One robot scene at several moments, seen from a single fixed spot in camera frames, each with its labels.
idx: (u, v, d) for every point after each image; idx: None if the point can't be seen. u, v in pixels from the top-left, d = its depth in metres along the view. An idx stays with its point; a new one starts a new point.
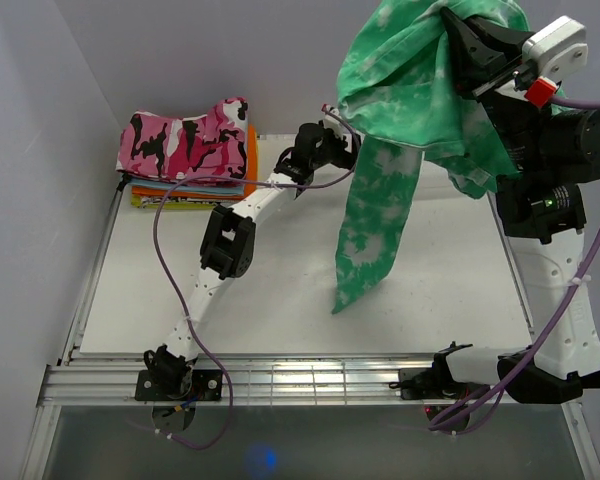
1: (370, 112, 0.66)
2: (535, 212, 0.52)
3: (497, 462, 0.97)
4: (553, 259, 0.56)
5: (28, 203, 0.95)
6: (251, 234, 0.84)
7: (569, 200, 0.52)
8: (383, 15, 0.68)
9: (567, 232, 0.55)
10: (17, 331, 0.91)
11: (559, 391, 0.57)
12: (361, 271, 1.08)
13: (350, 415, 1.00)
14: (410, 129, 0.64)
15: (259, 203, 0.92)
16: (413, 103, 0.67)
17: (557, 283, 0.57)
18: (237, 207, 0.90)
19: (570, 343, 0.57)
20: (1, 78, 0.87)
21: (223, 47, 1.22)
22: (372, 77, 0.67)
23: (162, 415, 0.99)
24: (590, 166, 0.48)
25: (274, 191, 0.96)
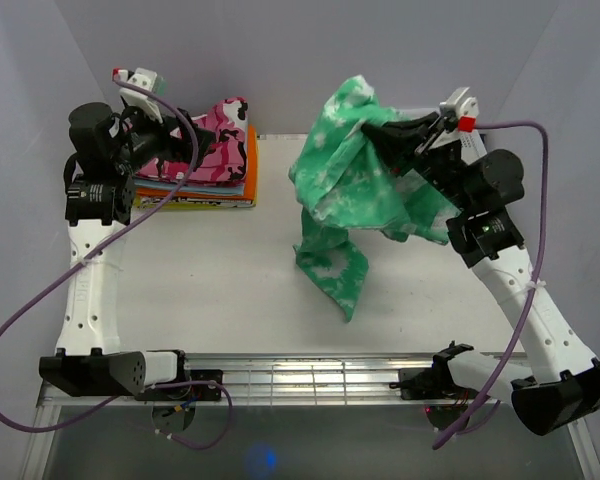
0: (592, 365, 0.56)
1: (337, 211, 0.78)
2: (478, 236, 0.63)
3: (497, 463, 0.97)
4: (505, 269, 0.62)
5: (27, 202, 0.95)
6: (104, 360, 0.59)
7: (503, 224, 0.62)
8: (320, 139, 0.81)
9: (512, 250, 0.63)
10: (16, 331, 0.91)
11: (557, 389, 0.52)
12: (345, 278, 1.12)
13: (350, 415, 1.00)
14: (370, 216, 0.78)
15: (90, 311, 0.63)
16: (362, 196, 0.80)
17: (518, 291, 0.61)
18: (65, 342, 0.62)
19: (548, 342, 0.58)
20: (0, 77, 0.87)
21: (223, 47, 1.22)
22: (329, 185, 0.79)
23: (162, 415, 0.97)
24: (497, 193, 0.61)
25: (98, 276, 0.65)
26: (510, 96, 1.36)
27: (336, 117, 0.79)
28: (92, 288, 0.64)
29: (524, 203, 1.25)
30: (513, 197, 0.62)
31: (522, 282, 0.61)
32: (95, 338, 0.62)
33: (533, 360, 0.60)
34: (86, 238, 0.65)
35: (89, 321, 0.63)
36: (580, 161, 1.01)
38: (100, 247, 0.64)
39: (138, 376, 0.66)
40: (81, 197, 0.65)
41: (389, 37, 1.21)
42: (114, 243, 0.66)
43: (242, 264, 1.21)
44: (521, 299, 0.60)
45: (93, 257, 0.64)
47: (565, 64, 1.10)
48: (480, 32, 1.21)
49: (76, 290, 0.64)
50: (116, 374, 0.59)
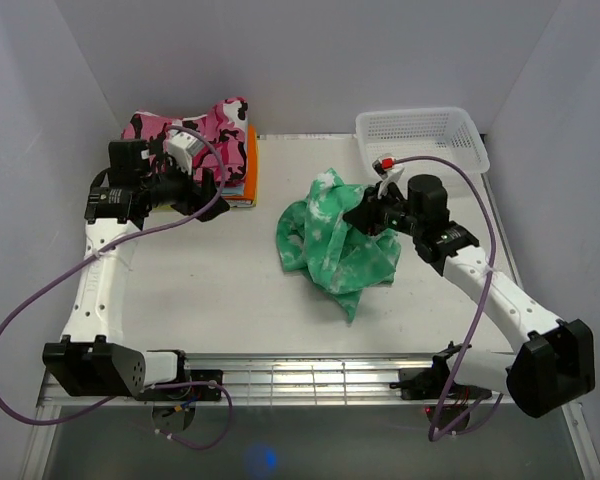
0: (558, 325, 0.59)
1: (345, 281, 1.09)
2: (437, 243, 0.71)
3: (497, 462, 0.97)
4: (464, 262, 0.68)
5: (28, 202, 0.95)
6: (115, 355, 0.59)
7: (457, 232, 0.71)
8: (317, 234, 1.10)
9: (473, 250, 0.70)
10: (17, 332, 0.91)
11: (526, 347, 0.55)
12: None
13: (350, 415, 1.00)
14: (369, 277, 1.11)
15: (98, 299, 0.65)
16: (359, 263, 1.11)
17: (477, 275, 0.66)
18: (72, 328, 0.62)
19: (514, 311, 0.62)
20: (0, 77, 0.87)
21: (223, 48, 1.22)
22: (334, 265, 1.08)
23: (162, 415, 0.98)
24: (425, 194, 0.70)
25: (110, 267, 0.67)
26: (509, 96, 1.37)
27: (323, 216, 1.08)
28: (102, 279, 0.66)
29: (523, 203, 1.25)
30: (443, 199, 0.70)
31: (481, 270, 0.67)
32: (100, 326, 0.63)
33: (509, 335, 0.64)
34: (102, 234, 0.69)
35: (96, 309, 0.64)
36: (580, 162, 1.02)
38: (115, 242, 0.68)
39: (137, 377, 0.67)
40: (101, 199, 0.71)
41: (389, 37, 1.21)
42: (127, 242, 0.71)
43: (242, 264, 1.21)
44: (480, 282, 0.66)
45: (107, 250, 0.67)
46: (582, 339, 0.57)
47: (564, 64, 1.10)
48: (480, 33, 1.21)
49: (87, 280, 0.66)
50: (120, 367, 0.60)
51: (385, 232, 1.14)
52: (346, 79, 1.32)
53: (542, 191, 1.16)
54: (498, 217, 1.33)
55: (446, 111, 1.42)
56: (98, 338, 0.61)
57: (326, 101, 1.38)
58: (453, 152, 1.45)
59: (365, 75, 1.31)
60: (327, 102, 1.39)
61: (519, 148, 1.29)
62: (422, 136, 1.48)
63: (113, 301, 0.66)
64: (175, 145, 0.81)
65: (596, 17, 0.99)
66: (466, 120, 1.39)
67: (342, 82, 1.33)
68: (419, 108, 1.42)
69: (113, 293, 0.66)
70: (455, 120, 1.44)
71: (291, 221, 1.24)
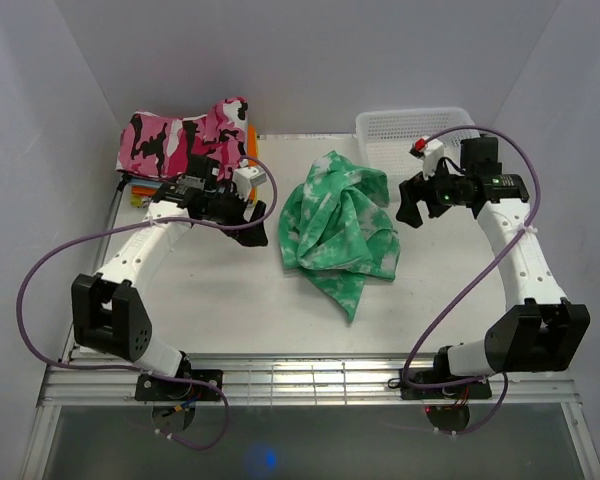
0: (559, 301, 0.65)
1: (320, 258, 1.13)
2: (483, 183, 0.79)
3: (498, 462, 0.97)
4: (501, 214, 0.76)
5: (27, 202, 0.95)
6: (134, 304, 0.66)
7: (509, 180, 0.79)
8: (307, 214, 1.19)
9: (516, 202, 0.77)
10: (17, 331, 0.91)
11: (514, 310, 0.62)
12: (343, 278, 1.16)
13: (350, 414, 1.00)
14: (343, 257, 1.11)
15: (136, 254, 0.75)
16: (338, 244, 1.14)
17: (509, 231, 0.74)
18: (108, 269, 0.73)
19: (525, 274, 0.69)
20: None
21: (223, 48, 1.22)
22: (310, 242, 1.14)
23: (162, 415, 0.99)
24: (475, 143, 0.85)
25: (155, 233, 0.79)
26: (509, 96, 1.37)
27: (311, 197, 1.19)
28: (146, 242, 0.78)
29: None
30: (490, 147, 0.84)
31: (514, 225, 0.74)
32: (130, 274, 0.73)
33: (511, 292, 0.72)
34: (160, 210, 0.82)
35: (132, 261, 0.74)
36: (580, 161, 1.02)
38: (168, 218, 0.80)
39: (141, 342, 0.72)
40: (169, 190, 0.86)
41: (389, 37, 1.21)
42: (179, 222, 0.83)
43: (242, 264, 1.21)
44: (510, 237, 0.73)
45: (161, 221, 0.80)
46: (572, 325, 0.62)
47: (564, 64, 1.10)
48: (480, 32, 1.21)
49: (135, 239, 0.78)
50: (129, 325, 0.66)
51: (378, 215, 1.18)
52: (345, 79, 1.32)
53: (542, 191, 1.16)
54: None
55: (446, 111, 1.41)
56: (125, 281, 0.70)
57: (326, 101, 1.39)
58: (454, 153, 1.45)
59: (365, 75, 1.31)
60: (327, 102, 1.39)
61: (519, 148, 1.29)
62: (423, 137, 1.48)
63: (148, 260, 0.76)
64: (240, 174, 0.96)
65: (596, 17, 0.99)
66: (466, 119, 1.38)
67: (342, 82, 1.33)
68: (419, 108, 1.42)
69: (151, 253, 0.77)
70: (455, 121, 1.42)
71: (293, 218, 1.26)
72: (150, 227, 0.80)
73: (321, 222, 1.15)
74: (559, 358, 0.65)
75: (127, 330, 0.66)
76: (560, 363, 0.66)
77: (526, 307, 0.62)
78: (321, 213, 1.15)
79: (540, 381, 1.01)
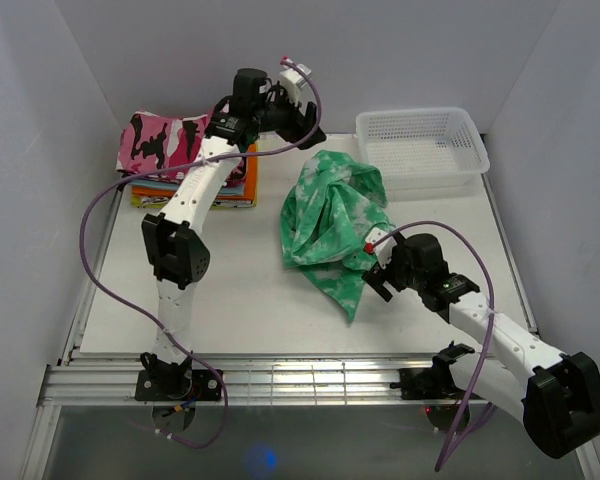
0: (560, 359, 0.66)
1: (312, 253, 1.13)
2: (441, 293, 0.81)
3: (498, 462, 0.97)
4: (467, 308, 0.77)
5: (28, 202, 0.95)
6: (194, 240, 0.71)
7: (459, 281, 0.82)
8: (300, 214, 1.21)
9: (473, 293, 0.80)
10: (16, 331, 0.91)
11: (533, 383, 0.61)
12: (343, 278, 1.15)
13: (350, 414, 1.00)
14: (334, 250, 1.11)
15: (194, 196, 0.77)
16: (330, 239, 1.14)
17: (479, 318, 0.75)
18: (170, 211, 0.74)
19: (517, 348, 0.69)
20: (0, 77, 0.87)
21: (223, 46, 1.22)
22: (303, 238, 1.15)
23: (162, 415, 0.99)
24: (421, 249, 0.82)
25: (209, 171, 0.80)
26: (509, 96, 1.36)
27: (303, 196, 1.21)
28: (201, 181, 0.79)
29: (523, 203, 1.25)
30: (436, 251, 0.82)
31: (483, 313, 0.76)
32: (187, 215, 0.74)
33: (514, 371, 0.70)
34: (212, 148, 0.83)
35: (189, 202, 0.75)
36: (581, 161, 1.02)
38: (220, 156, 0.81)
39: (201, 267, 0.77)
40: (219, 123, 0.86)
41: (389, 36, 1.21)
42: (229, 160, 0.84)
43: (243, 264, 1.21)
44: (484, 324, 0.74)
45: (213, 161, 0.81)
46: (586, 373, 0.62)
47: (564, 63, 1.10)
48: (481, 32, 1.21)
49: (191, 179, 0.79)
50: (193, 254, 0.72)
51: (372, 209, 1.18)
52: (346, 78, 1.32)
53: (542, 191, 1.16)
54: (498, 217, 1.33)
55: (446, 111, 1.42)
56: (182, 221, 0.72)
57: (326, 100, 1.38)
58: (453, 152, 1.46)
59: (365, 75, 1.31)
60: (327, 101, 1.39)
61: (519, 148, 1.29)
62: (422, 136, 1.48)
63: (203, 201, 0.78)
64: (287, 79, 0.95)
65: (598, 15, 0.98)
66: (466, 120, 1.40)
67: (342, 81, 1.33)
68: (419, 108, 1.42)
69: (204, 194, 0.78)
70: (455, 121, 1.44)
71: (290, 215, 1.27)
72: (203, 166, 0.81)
73: (312, 219, 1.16)
74: None
75: (191, 259, 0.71)
76: None
77: (540, 375, 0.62)
78: (310, 209, 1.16)
79: None
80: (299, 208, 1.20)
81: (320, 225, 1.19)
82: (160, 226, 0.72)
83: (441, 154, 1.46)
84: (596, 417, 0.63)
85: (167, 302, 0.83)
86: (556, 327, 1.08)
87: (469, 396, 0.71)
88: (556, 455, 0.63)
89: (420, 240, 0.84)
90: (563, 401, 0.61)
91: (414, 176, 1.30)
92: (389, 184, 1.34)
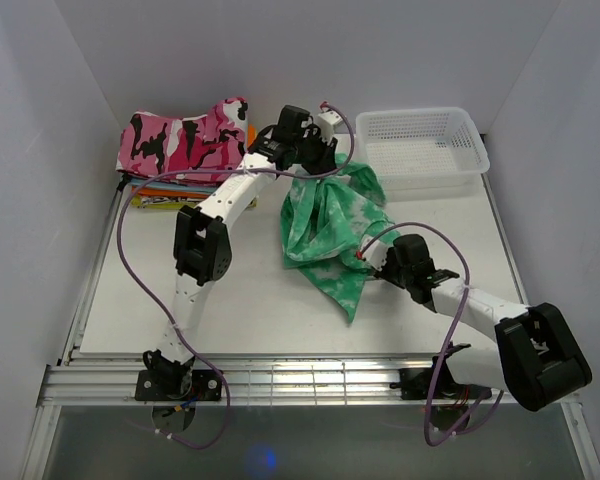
0: (526, 309, 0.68)
1: (309, 250, 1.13)
2: (426, 286, 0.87)
3: (497, 462, 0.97)
4: (446, 289, 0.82)
5: (28, 202, 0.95)
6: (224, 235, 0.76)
7: (443, 272, 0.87)
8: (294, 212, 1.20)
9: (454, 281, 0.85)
10: (17, 332, 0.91)
11: (501, 330, 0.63)
12: (345, 278, 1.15)
13: (350, 414, 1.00)
14: (330, 247, 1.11)
15: (230, 197, 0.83)
16: (327, 236, 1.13)
17: (455, 292, 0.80)
18: (206, 206, 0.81)
19: (487, 307, 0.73)
20: (0, 77, 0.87)
21: (223, 47, 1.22)
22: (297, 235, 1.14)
23: (162, 415, 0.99)
24: (407, 247, 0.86)
25: (246, 180, 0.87)
26: (509, 96, 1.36)
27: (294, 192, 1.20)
28: (238, 187, 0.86)
29: (522, 203, 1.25)
30: (422, 247, 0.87)
31: (459, 289, 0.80)
32: (222, 213, 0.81)
33: (490, 332, 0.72)
34: (252, 162, 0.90)
35: (225, 202, 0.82)
36: (580, 162, 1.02)
38: (259, 170, 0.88)
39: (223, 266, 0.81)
40: (263, 144, 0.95)
41: (389, 36, 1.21)
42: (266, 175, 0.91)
43: (242, 263, 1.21)
44: (458, 296, 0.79)
45: (254, 172, 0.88)
46: (553, 319, 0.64)
47: (564, 63, 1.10)
48: (480, 33, 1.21)
49: (230, 182, 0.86)
50: (219, 250, 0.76)
51: (367, 205, 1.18)
52: (346, 78, 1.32)
53: (542, 192, 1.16)
54: (499, 217, 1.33)
55: (446, 111, 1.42)
56: (217, 217, 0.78)
57: (326, 101, 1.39)
58: (452, 153, 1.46)
59: (365, 75, 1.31)
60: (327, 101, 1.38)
61: (519, 148, 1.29)
62: (422, 136, 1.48)
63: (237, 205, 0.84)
64: (325, 117, 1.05)
65: (596, 17, 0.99)
66: (466, 120, 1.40)
67: (341, 81, 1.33)
68: (419, 108, 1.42)
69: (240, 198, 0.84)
70: (455, 121, 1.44)
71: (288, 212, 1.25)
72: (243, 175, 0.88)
73: (304, 215, 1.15)
74: (576, 362, 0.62)
75: (216, 253, 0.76)
76: (584, 371, 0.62)
77: (507, 324, 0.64)
78: (303, 205, 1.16)
79: None
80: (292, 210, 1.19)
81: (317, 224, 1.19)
82: (193, 220, 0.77)
83: (440, 153, 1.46)
84: (572, 365, 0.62)
85: (183, 296, 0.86)
86: None
87: (434, 386, 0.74)
88: (536, 409, 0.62)
89: (405, 237, 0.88)
90: (533, 347, 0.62)
91: (414, 176, 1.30)
92: (388, 184, 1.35)
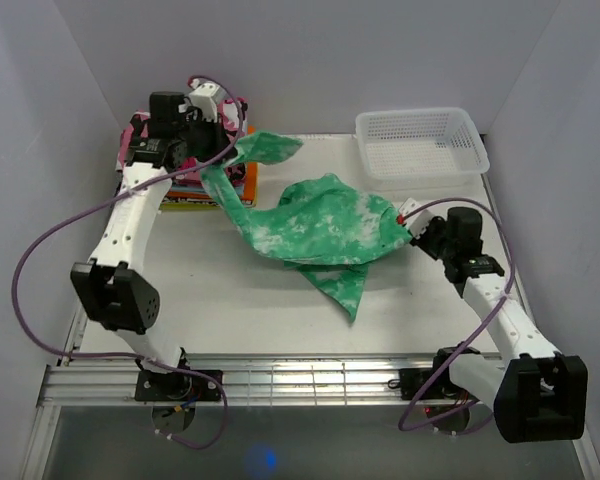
0: (553, 354, 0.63)
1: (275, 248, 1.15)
2: (464, 266, 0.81)
3: (497, 462, 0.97)
4: (483, 285, 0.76)
5: (28, 202, 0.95)
6: (134, 280, 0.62)
7: (489, 262, 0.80)
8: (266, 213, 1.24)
9: (494, 276, 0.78)
10: (17, 332, 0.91)
11: (514, 366, 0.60)
12: (345, 279, 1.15)
13: (350, 414, 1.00)
14: (301, 252, 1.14)
15: (126, 231, 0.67)
16: (298, 242, 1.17)
17: (490, 296, 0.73)
18: (99, 253, 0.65)
19: (515, 334, 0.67)
20: (1, 78, 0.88)
21: (223, 47, 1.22)
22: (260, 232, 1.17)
23: (162, 415, 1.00)
24: (460, 219, 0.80)
25: (136, 203, 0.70)
26: (509, 96, 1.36)
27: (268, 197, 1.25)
28: (131, 214, 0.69)
29: (522, 203, 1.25)
30: (476, 227, 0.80)
31: (495, 293, 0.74)
32: (125, 255, 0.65)
33: (507, 357, 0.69)
34: (137, 175, 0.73)
35: (123, 239, 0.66)
36: (580, 162, 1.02)
38: (149, 182, 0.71)
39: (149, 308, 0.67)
40: (139, 147, 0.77)
41: (389, 36, 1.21)
42: (160, 183, 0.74)
43: (242, 263, 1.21)
44: (492, 303, 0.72)
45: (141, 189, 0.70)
46: (575, 375, 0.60)
47: (564, 63, 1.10)
48: (480, 33, 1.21)
49: (119, 213, 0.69)
50: (138, 296, 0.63)
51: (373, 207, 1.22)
52: (345, 78, 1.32)
53: (542, 192, 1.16)
54: (499, 217, 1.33)
55: (446, 111, 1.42)
56: (121, 263, 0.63)
57: (326, 101, 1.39)
58: (452, 152, 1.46)
59: (364, 75, 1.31)
60: (327, 101, 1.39)
61: (518, 148, 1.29)
62: (422, 136, 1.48)
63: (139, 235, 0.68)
64: (200, 95, 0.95)
65: (596, 17, 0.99)
66: (466, 120, 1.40)
67: (341, 81, 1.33)
68: (419, 107, 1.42)
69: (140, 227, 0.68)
70: (454, 121, 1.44)
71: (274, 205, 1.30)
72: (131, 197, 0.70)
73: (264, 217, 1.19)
74: (572, 419, 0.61)
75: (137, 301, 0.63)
76: (574, 429, 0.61)
77: (521, 363, 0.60)
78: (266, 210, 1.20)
79: None
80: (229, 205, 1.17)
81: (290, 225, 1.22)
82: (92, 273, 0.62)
83: (441, 153, 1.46)
84: (566, 419, 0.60)
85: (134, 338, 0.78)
86: (555, 327, 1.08)
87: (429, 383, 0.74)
88: (511, 442, 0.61)
89: (462, 211, 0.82)
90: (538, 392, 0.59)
91: (414, 176, 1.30)
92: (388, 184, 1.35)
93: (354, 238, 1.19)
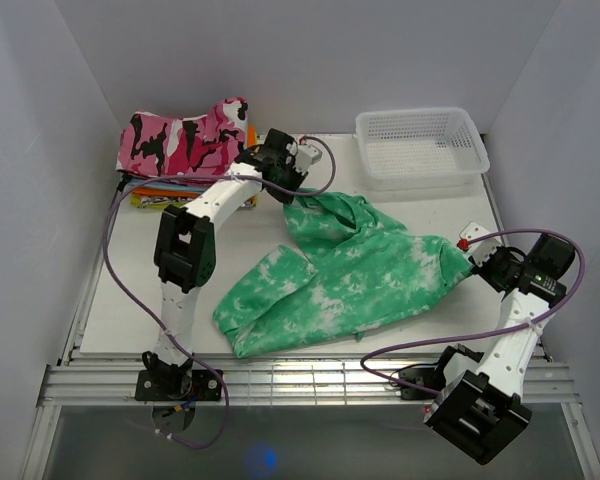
0: (510, 394, 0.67)
1: (345, 318, 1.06)
2: (523, 275, 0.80)
3: (496, 462, 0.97)
4: (517, 305, 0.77)
5: (27, 202, 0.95)
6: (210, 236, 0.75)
7: (553, 287, 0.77)
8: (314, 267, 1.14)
9: (540, 303, 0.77)
10: (17, 332, 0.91)
11: (463, 374, 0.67)
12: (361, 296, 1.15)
13: (350, 414, 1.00)
14: (364, 314, 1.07)
15: (217, 198, 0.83)
16: (358, 301, 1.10)
17: (513, 318, 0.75)
18: (193, 205, 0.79)
19: (497, 357, 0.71)
20: None
21: (222, 47, 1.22)
22: (324, 301, 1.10)
23: (162, 415, 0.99)
24: (547, 237, 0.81)
25: (235, 184, 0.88)
26: (509, 95, 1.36)
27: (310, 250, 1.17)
28: (225, 190, 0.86)
29: (522, 203, 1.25)
30: (558, 248, 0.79)
31: (520, 318, 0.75)
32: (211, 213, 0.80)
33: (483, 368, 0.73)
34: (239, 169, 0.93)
35: (213, 203, 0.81)
36: (581, 162, 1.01)
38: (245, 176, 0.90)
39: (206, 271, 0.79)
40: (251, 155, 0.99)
41: (388, 35, 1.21)
42: (249, 185, 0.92)
43: (242, 263, 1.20)
44: (509, 324, 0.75)
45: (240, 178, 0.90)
46: (505, 418, 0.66)
47: (565, 62, 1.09)
48: (480, 33, 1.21)
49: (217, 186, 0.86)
50: (204, 250, 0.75)
51: (427, 243, 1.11)
52: (346, 78, 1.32)
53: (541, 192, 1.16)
54: (498, 217, 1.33)
55: (446, 111, 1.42)
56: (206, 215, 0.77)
57: (326, 101, 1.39)
58: (453, 153, 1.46)
59: (365, 75, 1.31)
60: (326, 100, 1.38)
61: (519, 148, 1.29)
62: (422, 136, 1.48)
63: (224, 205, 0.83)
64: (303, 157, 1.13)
65: (596, 17, 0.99)
66: (466, 120, 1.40)
67: (341, 81, 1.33)
68: (419, 108, 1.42)
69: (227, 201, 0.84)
70: (455, 121, 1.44)
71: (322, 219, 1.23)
72: (231, 180, 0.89)
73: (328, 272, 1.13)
74: (486, 448, 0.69)
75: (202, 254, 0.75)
76: (484, 453, 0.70)
77: (472, 376, 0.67)
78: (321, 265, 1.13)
79: (539, 380, 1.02)
80: (272, 285, 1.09)
81: (347, 281, 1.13)
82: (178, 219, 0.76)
83: (441, 154, 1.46)
84: (482, 443, 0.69)
85: (169, 302, 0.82)
86: (556, 326, 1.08)
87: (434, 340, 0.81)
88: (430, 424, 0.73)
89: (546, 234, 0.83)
90: (469, 405, 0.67)
91: (415, 176, 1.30)
92: (388, 184, 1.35)
93: (419, 286, 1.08)
